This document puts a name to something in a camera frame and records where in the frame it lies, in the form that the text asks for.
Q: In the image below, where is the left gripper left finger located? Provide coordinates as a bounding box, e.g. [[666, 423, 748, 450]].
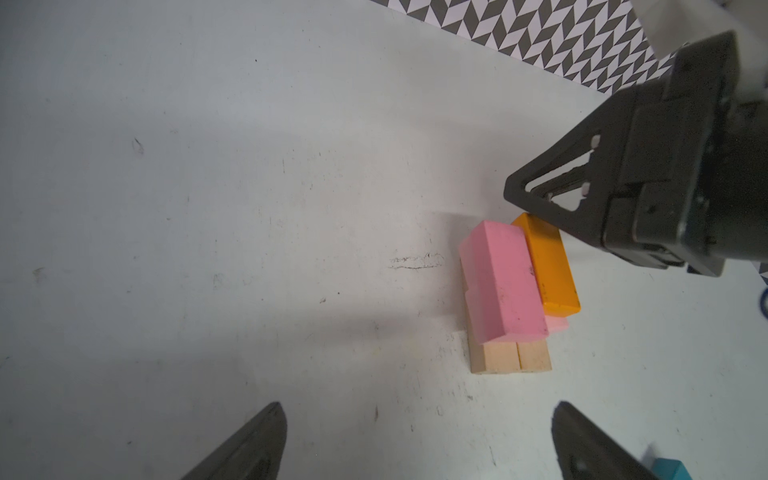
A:
[[183, 402, 287, 480]]

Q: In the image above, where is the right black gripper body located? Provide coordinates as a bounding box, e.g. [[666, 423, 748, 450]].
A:
[[602, 31, 767, 277]]

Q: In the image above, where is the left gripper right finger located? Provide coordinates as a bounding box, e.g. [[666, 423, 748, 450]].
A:
[[551, 401, 656, 480]]

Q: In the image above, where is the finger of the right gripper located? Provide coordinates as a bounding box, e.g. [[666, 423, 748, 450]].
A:
[[503, 95, 636, 248]]

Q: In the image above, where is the teal cube block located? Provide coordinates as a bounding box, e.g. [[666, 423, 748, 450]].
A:
[[651, 458, 692, 480]]

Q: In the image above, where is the natural wood block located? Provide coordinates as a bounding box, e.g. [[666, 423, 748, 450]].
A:
[[459, 257, 522, 376], [517, 339, 552, 373]]

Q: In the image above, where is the orange block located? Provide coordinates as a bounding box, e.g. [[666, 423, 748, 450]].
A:
[[513, 213, 581, 317]]

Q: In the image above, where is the hot pink block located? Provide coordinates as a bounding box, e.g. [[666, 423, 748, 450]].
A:
[[459, 220, 549, 344]]

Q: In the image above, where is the light pink block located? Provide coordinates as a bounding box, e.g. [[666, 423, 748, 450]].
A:
[[465, 288, 488, 344], [545, 315, 569, 335]]

